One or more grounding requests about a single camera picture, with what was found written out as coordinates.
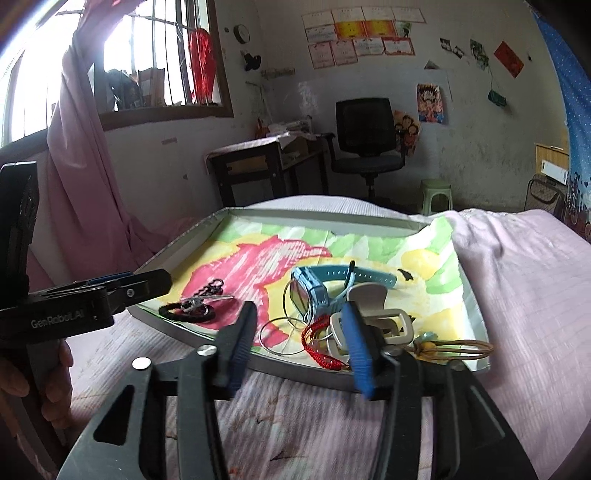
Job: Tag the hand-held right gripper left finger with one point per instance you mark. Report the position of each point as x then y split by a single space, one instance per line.
241 355

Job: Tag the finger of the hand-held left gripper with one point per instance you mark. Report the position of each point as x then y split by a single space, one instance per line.
111 278
138 290

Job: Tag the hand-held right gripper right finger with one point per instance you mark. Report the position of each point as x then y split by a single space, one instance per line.
360 350

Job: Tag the beige hair claw clip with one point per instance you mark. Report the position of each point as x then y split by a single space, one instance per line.
397 323

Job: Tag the grey cardboard box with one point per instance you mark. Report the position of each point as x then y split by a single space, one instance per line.
295 371

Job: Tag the brown hair elastic with beads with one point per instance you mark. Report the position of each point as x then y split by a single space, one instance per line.
427 336

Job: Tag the blue smartwatch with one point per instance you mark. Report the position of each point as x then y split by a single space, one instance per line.
314 281

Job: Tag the person's left hand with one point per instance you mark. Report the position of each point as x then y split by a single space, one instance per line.
60 378

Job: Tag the pink curtain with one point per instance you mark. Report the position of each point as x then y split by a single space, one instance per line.
78 161

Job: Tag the barred window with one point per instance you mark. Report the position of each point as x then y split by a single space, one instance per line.
161 117

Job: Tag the dark wooden desk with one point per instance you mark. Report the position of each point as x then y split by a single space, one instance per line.
244 152

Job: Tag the pink striped bedsheet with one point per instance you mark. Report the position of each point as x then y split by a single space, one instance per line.
531 300

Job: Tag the green plastic stool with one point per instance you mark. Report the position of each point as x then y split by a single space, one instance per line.
436 184

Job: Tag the stack of papers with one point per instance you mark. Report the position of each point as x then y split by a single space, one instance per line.
281 127

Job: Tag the black office chair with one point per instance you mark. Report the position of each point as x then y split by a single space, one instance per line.
364 124

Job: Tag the red window decoration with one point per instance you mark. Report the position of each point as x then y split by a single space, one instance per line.
202 64

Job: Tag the brown patterned handbag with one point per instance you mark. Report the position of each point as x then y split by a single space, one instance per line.
545 196

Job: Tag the green hanging ornament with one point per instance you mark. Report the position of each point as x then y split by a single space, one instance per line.
497 98

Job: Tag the blue dotted curtain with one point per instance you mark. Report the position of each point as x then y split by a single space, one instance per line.
577 115

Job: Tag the cartoon figures wall sticker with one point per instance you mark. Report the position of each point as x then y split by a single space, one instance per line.
408 131

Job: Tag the black wall ornament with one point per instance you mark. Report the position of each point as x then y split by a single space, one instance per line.
251 61

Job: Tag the cartoon wall poster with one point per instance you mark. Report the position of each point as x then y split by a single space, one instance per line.
431 104

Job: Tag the small wall shelf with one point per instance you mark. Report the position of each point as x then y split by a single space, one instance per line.
277 73

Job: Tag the round wall clock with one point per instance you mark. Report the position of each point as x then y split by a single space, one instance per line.
241 33

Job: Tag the small wall photo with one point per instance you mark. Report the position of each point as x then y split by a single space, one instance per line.
446 44
458 51

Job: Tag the group of wall certificates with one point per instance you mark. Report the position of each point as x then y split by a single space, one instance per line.
360 32

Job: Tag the wall photo strip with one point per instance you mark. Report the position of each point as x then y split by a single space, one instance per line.
479 54

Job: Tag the red wall paper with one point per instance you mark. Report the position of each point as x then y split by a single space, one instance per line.
509 59

